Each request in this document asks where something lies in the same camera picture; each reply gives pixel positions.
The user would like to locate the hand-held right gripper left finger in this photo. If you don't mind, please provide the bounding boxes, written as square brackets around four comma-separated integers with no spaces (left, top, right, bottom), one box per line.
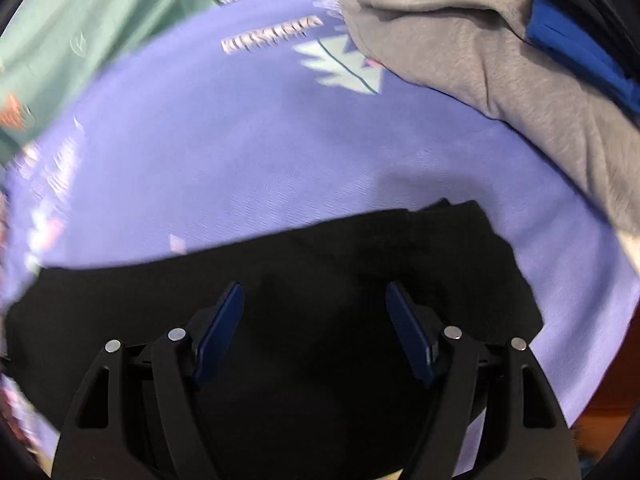
[51,281,246,480]

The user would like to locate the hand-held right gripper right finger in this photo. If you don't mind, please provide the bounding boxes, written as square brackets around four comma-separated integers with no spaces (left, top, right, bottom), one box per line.
[385,281,583,480]

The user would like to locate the black pants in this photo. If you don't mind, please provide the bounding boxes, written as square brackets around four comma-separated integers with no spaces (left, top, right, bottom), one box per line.
[5,199,546,480]

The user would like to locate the grey sweatshirt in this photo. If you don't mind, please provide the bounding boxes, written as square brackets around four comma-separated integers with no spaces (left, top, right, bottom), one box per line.
[337,0,640,242]

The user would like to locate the teal heart-printed sheet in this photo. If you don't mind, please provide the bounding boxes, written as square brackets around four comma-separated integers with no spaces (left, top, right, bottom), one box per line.
[0,0,361,171]

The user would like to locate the bright blue garment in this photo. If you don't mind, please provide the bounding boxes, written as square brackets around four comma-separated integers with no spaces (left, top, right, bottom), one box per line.
[525,0,640,114]

